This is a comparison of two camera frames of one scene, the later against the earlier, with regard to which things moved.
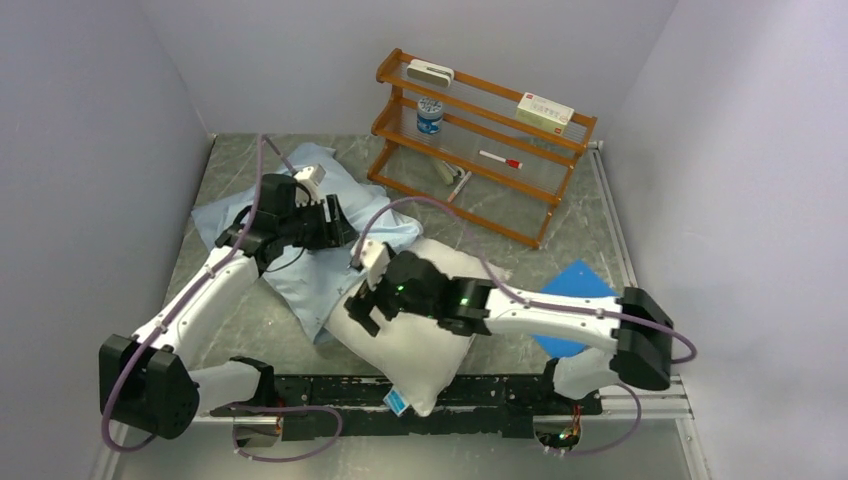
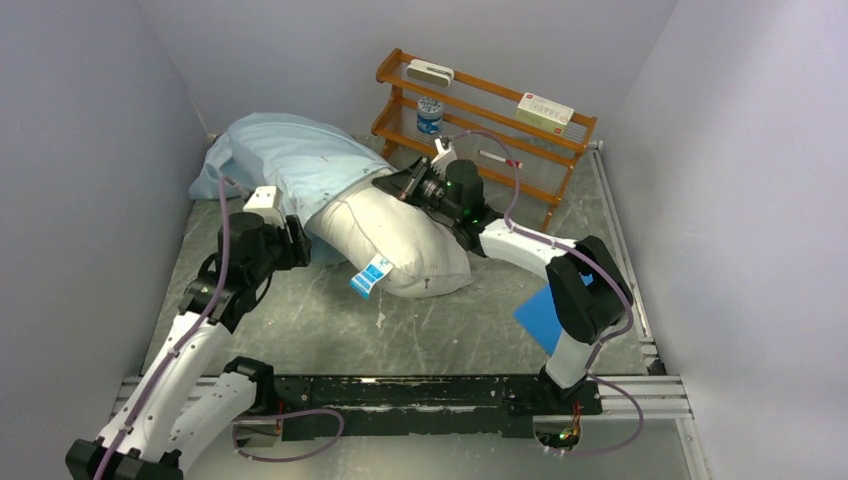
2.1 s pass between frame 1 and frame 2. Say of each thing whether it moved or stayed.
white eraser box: stayed
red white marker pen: stayed
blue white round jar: stayed
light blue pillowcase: moved
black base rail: stayed
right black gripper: moved
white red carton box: stayed
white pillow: moved
